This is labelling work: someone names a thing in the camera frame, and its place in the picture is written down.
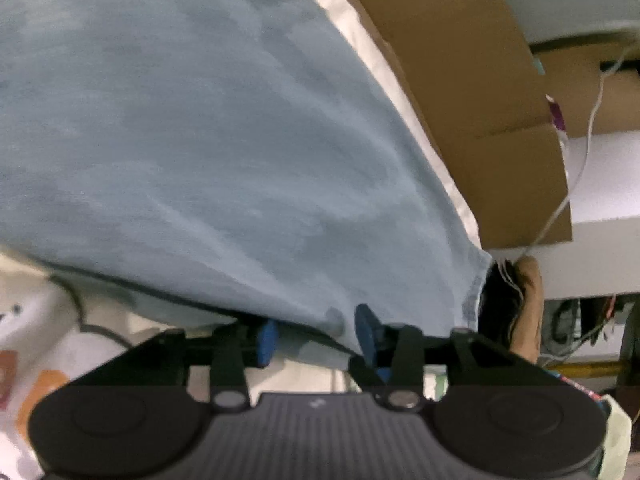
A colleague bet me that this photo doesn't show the detergent refill pouch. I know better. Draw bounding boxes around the detergent refill pouch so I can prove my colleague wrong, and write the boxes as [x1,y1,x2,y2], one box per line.
[546,96,568,150]

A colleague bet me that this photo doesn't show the cream bear print duvet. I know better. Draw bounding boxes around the cream bear print duvet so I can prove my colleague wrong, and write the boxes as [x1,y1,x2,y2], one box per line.
[0,0,484,480]

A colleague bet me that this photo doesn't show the brown cardboard sheet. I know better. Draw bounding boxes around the brown cardboard sheet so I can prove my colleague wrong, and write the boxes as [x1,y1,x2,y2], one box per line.
[347,0,639,249]

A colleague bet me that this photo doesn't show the light blue denim pants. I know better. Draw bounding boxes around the light blue denim pants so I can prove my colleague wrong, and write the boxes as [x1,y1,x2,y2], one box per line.
[0,0,494,361]

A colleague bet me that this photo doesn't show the white cable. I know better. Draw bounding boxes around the white cable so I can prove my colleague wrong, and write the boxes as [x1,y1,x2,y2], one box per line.
[522,41,640,258]

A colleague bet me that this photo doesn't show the light green cloth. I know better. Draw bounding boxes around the light green cloth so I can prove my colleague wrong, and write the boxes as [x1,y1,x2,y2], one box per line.
[597,394,632,480]

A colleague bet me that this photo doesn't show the teal patterned cloth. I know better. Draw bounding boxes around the teal patterned cloth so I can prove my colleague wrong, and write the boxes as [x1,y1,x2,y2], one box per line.
[549,370,604,402]

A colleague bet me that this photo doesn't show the brown folded garment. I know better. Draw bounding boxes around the brown folded garment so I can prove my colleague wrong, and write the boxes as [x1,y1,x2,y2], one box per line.
[510,256,544,364]

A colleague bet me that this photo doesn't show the black garment under brown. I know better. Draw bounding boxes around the black garment under brown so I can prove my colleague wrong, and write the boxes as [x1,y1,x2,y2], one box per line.
[477,260,524,349]

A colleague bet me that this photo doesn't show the black gold round stand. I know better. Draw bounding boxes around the black gold round stand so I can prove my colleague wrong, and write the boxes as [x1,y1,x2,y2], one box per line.
[547,360,639,378]

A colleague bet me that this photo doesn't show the white shelf board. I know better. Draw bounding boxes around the white shelf board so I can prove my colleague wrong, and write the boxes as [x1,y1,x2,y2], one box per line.
[487,129,640,302]

